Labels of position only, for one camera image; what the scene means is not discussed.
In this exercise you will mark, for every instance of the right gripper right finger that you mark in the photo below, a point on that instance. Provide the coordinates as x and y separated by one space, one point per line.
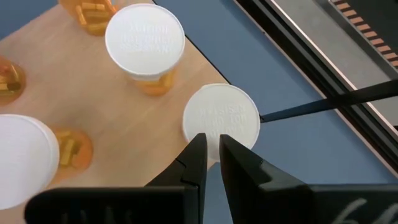
258 193

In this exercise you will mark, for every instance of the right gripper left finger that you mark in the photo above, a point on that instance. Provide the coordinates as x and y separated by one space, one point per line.
189 168

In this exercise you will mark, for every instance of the medium orange pill bottle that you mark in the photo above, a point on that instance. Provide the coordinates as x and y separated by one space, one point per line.
93 18
144 39
224 105

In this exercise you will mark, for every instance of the large orange pill bottle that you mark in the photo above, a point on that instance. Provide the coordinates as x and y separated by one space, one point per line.
25 155
9 84

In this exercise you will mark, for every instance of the dark blue table mat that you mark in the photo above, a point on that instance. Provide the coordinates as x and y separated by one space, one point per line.
264 62

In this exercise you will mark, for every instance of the black hazard-striped floor mat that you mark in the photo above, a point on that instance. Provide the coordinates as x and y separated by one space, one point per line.
382 21

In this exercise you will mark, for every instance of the wooden shelf with black frame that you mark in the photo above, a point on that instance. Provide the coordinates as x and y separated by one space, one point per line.
93 102

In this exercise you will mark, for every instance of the black metal rig frame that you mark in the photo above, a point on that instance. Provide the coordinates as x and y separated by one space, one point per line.
314 62

